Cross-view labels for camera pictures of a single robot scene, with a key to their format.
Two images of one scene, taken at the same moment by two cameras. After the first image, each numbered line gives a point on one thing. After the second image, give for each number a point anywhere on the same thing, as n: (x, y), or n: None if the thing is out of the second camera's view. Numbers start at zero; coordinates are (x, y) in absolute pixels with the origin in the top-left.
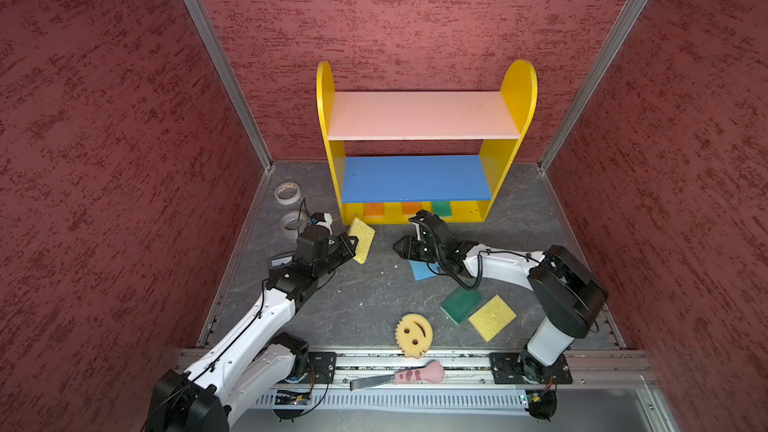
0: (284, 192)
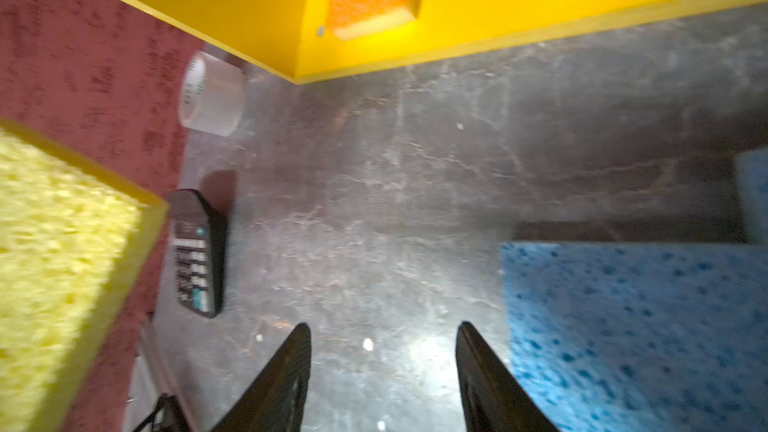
0: (211, 97)
